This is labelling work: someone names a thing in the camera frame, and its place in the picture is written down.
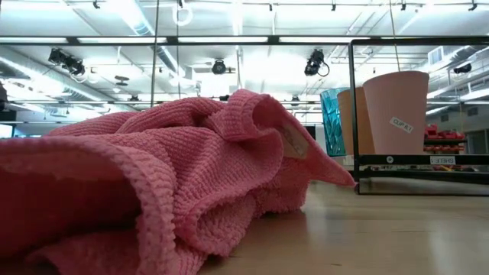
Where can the orange plastic cup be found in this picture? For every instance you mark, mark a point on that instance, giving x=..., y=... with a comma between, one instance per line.
x=365, y=126

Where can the tall teal faceted plastic cup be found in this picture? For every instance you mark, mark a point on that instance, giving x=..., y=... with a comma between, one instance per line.
x=332, y=122

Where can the black aluminium rig frame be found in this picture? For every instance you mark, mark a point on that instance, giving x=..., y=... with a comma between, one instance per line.
x=172, y=39

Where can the red storage bins rack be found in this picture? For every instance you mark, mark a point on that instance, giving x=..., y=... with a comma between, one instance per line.
x=443, y=135

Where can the black frame shelf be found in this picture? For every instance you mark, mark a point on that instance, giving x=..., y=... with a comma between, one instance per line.
x=412, y=159

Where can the pink plastic cup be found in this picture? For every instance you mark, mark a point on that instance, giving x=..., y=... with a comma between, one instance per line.
x=397, y=103

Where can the pink microfibre cloth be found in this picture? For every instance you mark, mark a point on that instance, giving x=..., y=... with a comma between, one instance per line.
x=153, y=172

